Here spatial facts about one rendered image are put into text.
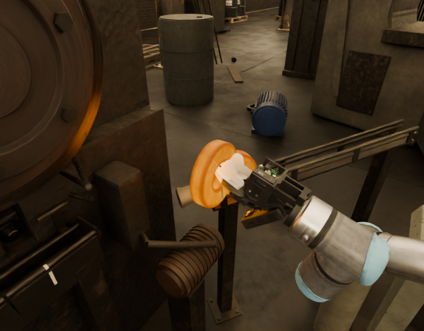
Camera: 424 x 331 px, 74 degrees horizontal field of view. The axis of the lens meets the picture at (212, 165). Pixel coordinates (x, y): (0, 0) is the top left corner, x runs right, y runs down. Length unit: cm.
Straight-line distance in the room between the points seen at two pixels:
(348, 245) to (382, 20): 239
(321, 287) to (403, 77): 231
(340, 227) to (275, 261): 101
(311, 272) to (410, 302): 53
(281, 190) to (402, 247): 28
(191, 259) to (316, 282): 36
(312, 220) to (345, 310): 66
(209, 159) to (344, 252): 30
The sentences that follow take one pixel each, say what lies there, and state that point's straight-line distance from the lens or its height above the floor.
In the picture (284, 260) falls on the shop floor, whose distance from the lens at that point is 157.
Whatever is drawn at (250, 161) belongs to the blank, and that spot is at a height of 75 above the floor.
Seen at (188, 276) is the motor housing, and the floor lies 51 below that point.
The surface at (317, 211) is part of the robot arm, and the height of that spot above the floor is 84.
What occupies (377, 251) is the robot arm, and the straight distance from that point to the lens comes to 58.
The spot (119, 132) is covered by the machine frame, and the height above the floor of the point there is 86.
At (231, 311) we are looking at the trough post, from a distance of 137.
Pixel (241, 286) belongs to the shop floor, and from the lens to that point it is 144.
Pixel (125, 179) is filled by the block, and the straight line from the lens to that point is 71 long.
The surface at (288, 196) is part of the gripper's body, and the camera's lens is 56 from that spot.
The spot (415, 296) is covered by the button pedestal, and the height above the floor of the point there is 41.
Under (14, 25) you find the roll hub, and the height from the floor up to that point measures 115.
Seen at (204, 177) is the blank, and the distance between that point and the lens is 58.
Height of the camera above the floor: 120
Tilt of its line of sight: 33 degrees down
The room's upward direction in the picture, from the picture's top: straight up
